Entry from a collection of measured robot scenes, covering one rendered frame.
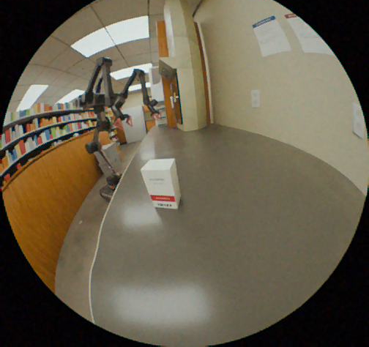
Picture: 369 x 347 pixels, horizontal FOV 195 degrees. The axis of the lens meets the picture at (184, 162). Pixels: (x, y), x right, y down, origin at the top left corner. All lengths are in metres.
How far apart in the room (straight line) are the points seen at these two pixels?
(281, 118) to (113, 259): 0.76
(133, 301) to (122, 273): 0.04
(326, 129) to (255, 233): 0.52
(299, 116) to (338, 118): 0.21
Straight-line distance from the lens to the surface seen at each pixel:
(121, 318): 0.17
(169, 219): 0.17
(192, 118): 0.81
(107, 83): 0.94
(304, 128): 0.62
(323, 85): 0.62
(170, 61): 0.88
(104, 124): 1.42
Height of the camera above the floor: 1.07
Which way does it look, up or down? 26 degrees down
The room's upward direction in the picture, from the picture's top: 7 degrees counter-clockwise
